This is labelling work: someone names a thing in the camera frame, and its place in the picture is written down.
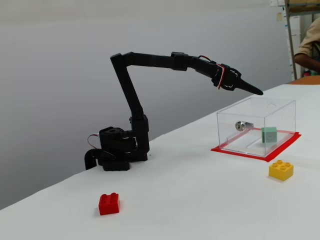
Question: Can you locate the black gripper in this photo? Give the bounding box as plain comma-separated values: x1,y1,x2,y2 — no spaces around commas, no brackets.
220,64,264,96

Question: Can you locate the green lego brick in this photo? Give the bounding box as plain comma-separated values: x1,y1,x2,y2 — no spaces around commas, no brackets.
261,126,278,144

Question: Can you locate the person's forearm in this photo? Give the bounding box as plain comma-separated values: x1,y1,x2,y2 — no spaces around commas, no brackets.
294,52,320,75

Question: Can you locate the transparent plastic box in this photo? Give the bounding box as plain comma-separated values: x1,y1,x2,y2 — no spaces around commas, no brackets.
216,97,296,158

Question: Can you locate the yellow lego brick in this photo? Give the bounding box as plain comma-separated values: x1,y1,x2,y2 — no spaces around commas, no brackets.
268,159,295,181

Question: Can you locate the red lego brick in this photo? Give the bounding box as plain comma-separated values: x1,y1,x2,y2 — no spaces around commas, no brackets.
98,192,121,216

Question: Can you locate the silver cam lock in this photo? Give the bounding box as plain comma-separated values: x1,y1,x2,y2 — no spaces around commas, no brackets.
234,121,255,132

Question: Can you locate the orange table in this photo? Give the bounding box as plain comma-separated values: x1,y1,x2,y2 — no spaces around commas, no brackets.
287,75,320,86

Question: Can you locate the red tape square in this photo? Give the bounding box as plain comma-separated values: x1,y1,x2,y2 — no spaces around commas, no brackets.
210,127,302,163

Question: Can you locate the white cabinet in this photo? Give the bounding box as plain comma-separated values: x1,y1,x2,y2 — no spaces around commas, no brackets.
284,16,302,76

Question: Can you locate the metal shelf rack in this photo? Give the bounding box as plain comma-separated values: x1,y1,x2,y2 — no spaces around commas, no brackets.
284,0,320,81

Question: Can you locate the black table clamp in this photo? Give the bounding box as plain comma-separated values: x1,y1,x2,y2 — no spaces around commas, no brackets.
84,149,101,171

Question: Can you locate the red white gripper cable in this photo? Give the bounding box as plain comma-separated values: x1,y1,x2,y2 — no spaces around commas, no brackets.
215,63,227,90

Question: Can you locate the red white base cable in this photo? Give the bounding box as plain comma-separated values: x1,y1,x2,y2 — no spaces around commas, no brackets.
87,134,101,151

